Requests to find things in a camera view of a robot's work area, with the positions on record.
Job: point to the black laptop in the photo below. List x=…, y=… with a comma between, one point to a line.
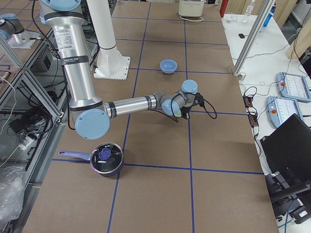
x=289, y=148

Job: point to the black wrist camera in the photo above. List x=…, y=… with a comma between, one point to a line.
x=199, y=100

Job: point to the aluminium frame post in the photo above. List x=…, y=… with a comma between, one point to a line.
x=261, y=17

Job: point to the far blue teach pendant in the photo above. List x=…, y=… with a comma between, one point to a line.
x=293, y=86

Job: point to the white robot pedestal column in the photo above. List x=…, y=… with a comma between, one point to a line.
x=110, y=62

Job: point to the blue bowl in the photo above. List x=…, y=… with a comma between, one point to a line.
x=168, y=66

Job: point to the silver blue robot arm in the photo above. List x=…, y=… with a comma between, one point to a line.
x=90, y=114
x=13, y=31

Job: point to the blue teach pendant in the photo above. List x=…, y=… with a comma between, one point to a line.
x=293, y=86
x=280, y=109

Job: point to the dark blue saucepan with lid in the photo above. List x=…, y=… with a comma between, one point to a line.
x=106, y=159

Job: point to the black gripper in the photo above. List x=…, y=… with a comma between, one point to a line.
x=185, y=112

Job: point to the chrome white toaster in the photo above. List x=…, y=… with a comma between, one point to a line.
x=191, y=10

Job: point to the clear plastic bag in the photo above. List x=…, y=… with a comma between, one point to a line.
x=12, y=188

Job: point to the near blue teach pendant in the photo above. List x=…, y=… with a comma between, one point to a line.
x=280, y=109

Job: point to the green bowl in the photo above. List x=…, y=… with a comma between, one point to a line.
x=178, y=113

